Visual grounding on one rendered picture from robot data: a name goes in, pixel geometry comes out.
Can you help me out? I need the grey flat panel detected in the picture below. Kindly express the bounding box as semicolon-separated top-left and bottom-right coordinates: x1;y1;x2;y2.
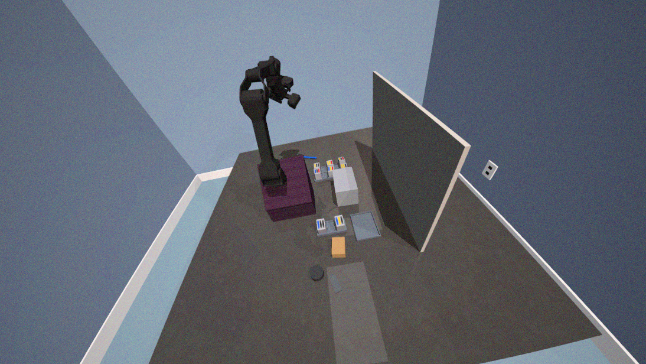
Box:
372;71;471;252

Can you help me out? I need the orange rectangular block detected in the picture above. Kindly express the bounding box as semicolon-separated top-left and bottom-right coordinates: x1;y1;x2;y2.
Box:
332;237;346;258

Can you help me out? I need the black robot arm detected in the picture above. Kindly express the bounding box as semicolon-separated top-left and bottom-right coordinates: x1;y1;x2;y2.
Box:
239;56;293;188

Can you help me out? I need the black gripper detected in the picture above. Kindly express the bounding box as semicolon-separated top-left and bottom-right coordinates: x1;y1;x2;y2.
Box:
267;83;301;109

